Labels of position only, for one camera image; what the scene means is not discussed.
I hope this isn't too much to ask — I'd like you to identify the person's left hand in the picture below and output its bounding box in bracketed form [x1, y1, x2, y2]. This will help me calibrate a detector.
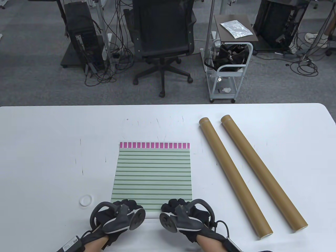
[82, 199, 145, 250]

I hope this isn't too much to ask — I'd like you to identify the person's right hand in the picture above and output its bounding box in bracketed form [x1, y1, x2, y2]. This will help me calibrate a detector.
[160, 198, 227, 244]

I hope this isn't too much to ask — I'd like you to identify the grey and white hand controller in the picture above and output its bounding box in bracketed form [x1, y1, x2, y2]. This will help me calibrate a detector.
[159, 199, 216, 234]
[90, 201, 146, 234]

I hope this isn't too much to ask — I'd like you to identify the green striped paper sheet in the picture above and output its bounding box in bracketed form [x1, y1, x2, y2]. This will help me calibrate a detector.
[111, 142, 194, 220]

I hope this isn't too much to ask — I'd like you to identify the brown cardboard mailing tube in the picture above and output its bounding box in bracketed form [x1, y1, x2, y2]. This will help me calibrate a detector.
[220, 115, 308, 233]
[198, 117, 274, 239]

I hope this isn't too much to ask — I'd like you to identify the person's left forearm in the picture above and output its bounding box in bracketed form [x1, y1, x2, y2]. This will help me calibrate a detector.
[85, 235, 109, 252]

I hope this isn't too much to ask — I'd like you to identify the person's right forearm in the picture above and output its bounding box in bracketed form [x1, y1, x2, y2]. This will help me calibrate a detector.
[198, 234, 227, 252]

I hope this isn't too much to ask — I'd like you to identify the grey wrist module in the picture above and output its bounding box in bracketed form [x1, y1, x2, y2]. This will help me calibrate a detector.
[56, 235, 86, 252]

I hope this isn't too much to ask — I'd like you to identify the white metal utility cart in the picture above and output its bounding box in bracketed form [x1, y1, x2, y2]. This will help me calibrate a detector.
[201, 39, 254, 103]

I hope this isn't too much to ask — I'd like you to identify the white power strip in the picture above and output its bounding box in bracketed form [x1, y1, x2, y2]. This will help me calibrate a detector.
[102, 33, 113, 61]

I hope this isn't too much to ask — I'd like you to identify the black mesh office chair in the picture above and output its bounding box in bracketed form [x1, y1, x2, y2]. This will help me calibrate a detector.
[123, 0, 197, 98]

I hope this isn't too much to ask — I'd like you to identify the brown side table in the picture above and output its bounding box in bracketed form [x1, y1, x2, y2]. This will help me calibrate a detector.
[214, 14, 259, 43]

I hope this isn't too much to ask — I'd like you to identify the silver foil bag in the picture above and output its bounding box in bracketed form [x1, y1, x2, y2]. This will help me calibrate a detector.
[220, 20, 254, 39]

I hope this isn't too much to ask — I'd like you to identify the black computer tower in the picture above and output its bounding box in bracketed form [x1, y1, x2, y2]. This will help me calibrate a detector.
[60, 1, 105, 72]
[253, 0, 310, 51]

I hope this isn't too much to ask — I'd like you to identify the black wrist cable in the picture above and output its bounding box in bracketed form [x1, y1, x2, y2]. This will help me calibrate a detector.
[214, 220, 272, 252]

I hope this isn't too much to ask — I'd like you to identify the black floor cable bundle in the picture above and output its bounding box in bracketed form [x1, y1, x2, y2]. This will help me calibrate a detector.
[84, 0, 135, 87]
[285, 31, 336, 77]

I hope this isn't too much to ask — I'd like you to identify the black headset with straps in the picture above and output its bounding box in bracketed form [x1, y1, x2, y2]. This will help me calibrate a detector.
[205, 44, 250, 72]

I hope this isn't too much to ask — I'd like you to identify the silver aluminium frame post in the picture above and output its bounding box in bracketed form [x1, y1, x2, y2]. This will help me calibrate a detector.
[95, 0, 116, 71]
[205, 0, 216, 61]

